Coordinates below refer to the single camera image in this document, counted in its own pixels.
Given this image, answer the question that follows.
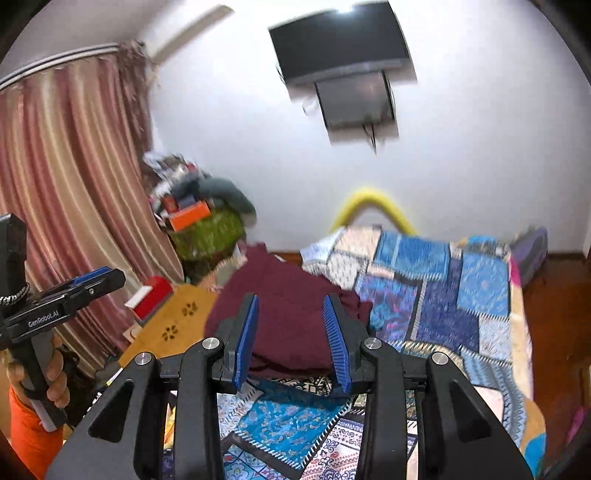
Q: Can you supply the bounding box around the white curtain rail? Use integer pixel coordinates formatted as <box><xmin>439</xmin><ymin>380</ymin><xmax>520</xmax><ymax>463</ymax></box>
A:
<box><xmin>0</xmin><ymin>42</ymin><xmax>122</xmax><ymax>90</ymax></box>

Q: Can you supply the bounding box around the person's left hand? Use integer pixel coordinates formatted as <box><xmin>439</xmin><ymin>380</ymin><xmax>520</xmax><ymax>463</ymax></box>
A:
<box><xmin>6</xmin><ymin>333</ymin><xmax>71</xmax><ymax>416</ymax></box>

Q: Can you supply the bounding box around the maroon garment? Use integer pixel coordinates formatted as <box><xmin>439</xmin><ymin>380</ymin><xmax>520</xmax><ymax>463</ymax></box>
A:
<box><xmin>203</xmin><ymin>242</ymin><xmax>374</xmax><ymax>380</ymax></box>

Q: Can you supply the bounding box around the grey cloth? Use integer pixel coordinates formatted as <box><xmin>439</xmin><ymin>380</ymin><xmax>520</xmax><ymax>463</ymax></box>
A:
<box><xmin>174</xmin><ymin>178</ymin><xmax>257</xmax><ymax>222</ymax></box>

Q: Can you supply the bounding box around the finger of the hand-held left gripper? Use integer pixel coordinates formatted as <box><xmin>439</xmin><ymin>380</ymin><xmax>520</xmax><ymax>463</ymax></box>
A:
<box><xmin>60</xmin><ymin>267</ymin><xmax>127</xmax><ymax>308</ymax></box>

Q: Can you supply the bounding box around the purple bag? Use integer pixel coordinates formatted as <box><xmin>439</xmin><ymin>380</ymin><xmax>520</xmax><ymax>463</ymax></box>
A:
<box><xmin>510</xmin><ymin>225</ymin><xmax>551</xmax><ymax>283</ymax></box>

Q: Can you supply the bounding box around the white wall conduit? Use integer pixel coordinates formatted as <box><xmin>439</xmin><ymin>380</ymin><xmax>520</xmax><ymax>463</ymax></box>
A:
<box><xmin>151</xmin><ymin>4</ymin><xmax>235</xmax><ymax>62</ymax></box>

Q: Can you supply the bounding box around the striped pink curtain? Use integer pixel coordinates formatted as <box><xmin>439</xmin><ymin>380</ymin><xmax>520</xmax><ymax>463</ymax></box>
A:
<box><xmin>0</xmin><ymin>41</ymin><xmax>185</xmax><ymax>370</ymax></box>

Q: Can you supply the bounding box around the dark panel under television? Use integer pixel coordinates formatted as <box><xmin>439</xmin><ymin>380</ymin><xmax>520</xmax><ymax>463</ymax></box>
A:
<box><xmin>314</xmin><ymin>69</ymin><xmax>400</xmax><ymax>145</ymax></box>

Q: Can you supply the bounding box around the orange box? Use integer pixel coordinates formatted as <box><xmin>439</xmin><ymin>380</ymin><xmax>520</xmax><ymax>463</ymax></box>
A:
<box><xmin>167</xmin><ymin>202</ymin><xmax>212</xmax><ymax>232</ymax></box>

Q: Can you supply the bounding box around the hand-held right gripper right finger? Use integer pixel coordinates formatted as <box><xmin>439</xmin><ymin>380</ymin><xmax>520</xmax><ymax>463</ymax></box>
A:
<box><xmin>321</xmin><ymin>293</ymin><xmax>536</xmax><ymax>480</ymax></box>

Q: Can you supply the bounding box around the pile of clothes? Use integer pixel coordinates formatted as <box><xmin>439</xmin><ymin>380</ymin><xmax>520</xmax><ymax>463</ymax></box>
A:
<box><xmin>142</xmin><ymin>151</ymin><xmax>258</xmax><ymax>283</ymax></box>

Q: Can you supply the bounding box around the red and white box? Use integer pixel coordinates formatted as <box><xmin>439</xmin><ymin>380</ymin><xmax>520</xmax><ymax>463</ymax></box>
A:
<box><xmin>124</xmin><ymin>276</ymin><xmax>175</xmax><ymax>324</ymax></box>

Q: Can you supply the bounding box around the braided wrist cord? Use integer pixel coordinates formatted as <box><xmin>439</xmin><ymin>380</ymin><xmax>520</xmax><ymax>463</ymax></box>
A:
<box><xmin>0</xmin><ymin>284</ymin><xmax>31</xmax><ymax>309</ymax></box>

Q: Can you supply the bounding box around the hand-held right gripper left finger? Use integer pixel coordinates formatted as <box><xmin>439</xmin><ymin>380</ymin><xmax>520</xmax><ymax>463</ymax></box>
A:
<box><xmin>46</xmin><ymin>293</ymin><xmax>260</xmax><ymax>480</ymax></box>

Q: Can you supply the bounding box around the black television cable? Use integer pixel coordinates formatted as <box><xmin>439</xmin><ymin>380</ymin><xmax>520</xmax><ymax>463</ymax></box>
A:
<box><xmin>361</xmin><ymin>119</ymin><xmax>385</xmax><ymax>158</ymax></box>

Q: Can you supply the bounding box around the yellow padded headboard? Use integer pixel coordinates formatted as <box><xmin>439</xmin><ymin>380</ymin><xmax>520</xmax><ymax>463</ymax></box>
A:
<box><xmin>329</xmin><ymin>186</ymin><xmax>419</xmax><ymax>237</ymax></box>

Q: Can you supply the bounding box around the blue patchwork blanket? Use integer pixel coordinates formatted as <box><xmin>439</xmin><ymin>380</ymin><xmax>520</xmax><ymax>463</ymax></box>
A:
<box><xmin>161</xmin><ymin>225</ymin><xmax>548</xmax><ymax>480</ymax></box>

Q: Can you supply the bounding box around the person's left forearm orange sleeve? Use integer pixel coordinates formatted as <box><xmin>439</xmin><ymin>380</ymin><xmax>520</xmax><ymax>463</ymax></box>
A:
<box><xmin>7</xmin><ymin>385</ymin><xmax>66</xmax><ymax>478</ymax></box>

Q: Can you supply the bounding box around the green patterned cloth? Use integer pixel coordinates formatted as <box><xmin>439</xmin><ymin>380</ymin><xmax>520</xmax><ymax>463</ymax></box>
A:
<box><xmin>167</xmin><ymin>210</ymin><xmax>245</xmax><ymax>278</ymax></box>

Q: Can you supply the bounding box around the black wall television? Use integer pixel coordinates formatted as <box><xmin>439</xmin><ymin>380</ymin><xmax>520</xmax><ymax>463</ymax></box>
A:
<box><xmin>268</xmin><ymin>0</ymin><xmax>419</xmax><ymax>89</ymax></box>

